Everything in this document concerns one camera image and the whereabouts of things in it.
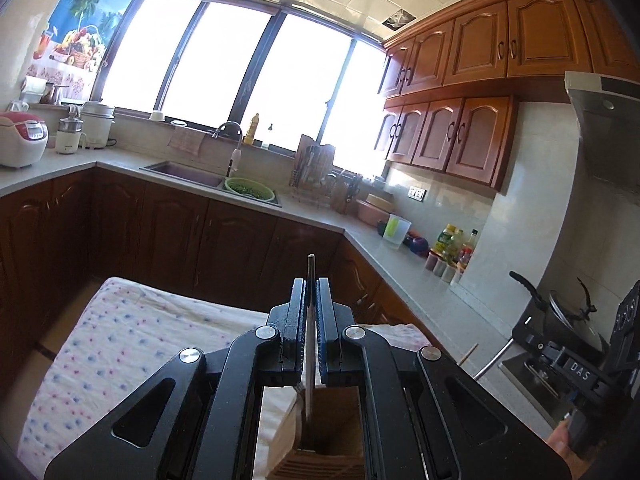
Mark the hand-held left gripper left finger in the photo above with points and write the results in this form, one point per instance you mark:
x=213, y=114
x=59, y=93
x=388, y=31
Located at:
x=299, y=325

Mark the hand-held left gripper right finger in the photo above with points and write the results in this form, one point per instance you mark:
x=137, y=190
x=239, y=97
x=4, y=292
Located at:
x=324, y=325

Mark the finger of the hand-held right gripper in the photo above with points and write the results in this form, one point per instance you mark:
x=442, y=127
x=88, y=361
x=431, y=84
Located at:
x=537, y=340
x=625, y=317

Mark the wooden utensil holder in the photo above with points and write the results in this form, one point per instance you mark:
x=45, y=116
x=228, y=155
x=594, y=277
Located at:
x=332, y=465

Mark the person's right hand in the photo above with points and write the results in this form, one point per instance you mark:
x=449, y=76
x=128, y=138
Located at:
x=560, y=440

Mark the black wok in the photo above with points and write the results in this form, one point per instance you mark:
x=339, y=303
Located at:
x=560, y=330

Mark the gas stove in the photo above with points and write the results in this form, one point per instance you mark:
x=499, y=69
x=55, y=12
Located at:
x=525, y=385

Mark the glass wok lid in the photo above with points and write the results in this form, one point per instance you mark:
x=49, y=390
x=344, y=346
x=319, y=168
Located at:
x=575, y=310

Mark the wooden chopstick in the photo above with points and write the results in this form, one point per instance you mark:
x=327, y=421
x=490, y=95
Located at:
x=468, y=353

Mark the row of spice jars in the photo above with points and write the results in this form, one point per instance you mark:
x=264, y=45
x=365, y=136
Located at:
x=442, y=270

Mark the clear measuring cup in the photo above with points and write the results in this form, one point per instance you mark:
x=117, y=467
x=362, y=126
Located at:
x=397, y=232

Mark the purple round container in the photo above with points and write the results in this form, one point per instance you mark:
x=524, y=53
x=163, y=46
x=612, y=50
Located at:
x=419, y=245

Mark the pink basin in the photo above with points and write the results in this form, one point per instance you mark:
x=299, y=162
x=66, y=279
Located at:
x=374, y=210

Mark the knife block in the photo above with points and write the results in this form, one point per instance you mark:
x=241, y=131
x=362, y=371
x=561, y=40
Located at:
x=347, y=195

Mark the yellow cooking oil bottle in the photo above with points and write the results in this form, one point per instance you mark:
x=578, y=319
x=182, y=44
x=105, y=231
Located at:
x=444, y=242

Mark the green colander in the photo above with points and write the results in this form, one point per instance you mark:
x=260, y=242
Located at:
x=250, y=190

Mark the dark wooden base cabinets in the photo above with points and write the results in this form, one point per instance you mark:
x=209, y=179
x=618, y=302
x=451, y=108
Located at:
x=150, y=240

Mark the floral tablecloth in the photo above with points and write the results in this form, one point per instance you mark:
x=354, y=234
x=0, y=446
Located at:
x=125, y=340

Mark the chrome kitchen faucet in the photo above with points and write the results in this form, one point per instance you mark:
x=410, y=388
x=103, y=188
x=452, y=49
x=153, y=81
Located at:
x=235, y=152

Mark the steel range hood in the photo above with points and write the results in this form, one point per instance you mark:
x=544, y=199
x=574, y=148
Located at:
x=610, y=130

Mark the small dark bottle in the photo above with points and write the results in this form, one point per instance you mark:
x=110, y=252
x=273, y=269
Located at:
x=271, y=137

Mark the steel kitchen sink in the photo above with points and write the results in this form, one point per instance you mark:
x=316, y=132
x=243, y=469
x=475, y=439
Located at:
x=185, y=172

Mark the yellow dish soap bottle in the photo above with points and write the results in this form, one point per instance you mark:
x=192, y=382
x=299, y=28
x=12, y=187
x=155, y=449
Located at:
x=251, y=130

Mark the pink dishcloth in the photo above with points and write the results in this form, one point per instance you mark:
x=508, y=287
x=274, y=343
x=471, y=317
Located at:
x=186, y=141

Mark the shallow white dish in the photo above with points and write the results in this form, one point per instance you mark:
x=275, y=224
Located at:
x=178, y=122

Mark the white bowl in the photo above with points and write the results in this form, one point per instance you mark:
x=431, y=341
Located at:
x=157, y=116

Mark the large kitchen window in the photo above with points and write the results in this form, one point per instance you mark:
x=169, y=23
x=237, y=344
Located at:
x=200, y=60

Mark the white steel electric cooker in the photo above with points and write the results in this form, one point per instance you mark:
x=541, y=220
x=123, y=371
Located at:
x=97, y=125

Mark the white blender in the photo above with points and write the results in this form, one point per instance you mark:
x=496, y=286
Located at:
x=69, y=135

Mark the white and red rice cooker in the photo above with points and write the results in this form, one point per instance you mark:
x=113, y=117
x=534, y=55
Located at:
x=22, y=142

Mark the paper towel roll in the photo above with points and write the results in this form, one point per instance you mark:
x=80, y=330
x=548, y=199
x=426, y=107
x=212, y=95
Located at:
x=34, y=91

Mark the white wall socket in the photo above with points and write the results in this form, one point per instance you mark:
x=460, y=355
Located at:
x=416, y=194

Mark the wooden wall cabinets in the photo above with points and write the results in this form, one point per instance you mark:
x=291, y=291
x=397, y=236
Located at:
x=475, y=110

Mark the tropical fruit wall poster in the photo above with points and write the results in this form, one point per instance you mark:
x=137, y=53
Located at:
x=95, y=10

